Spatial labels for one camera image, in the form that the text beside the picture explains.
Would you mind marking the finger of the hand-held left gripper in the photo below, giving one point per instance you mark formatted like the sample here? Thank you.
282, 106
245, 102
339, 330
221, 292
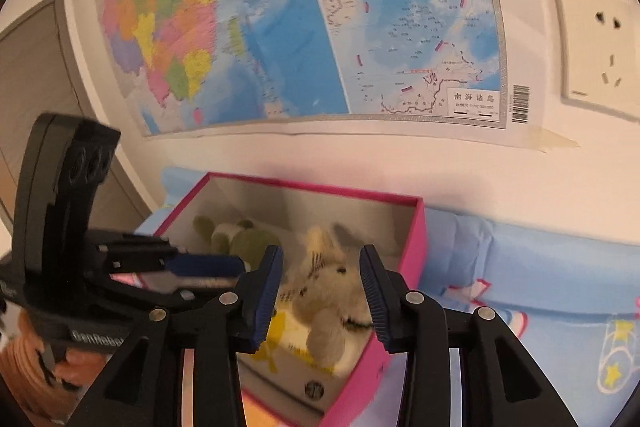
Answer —
210, 264
170, 297

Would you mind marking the white wall socket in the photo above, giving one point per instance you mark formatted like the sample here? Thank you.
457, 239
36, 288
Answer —
595, 47

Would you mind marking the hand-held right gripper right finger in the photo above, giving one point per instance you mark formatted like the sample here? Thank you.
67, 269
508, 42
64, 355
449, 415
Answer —
375, 302

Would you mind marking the pink cardboard box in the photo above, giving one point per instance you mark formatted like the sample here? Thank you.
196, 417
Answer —
362, 382

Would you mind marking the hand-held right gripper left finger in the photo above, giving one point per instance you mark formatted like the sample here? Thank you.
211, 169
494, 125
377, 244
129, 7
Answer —
265, 297

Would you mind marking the person's left hand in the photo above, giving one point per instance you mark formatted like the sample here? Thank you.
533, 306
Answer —
30, 357

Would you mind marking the colourful wall map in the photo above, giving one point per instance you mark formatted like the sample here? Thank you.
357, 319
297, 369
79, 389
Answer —
300, 32

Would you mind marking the green plush toy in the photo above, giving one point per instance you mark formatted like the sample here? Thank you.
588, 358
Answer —
255, 242

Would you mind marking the brown wooden door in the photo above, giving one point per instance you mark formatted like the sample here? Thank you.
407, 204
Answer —
40, 82

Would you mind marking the beige teddy bear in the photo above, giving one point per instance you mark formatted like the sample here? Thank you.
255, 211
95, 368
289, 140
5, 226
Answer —
325, 287

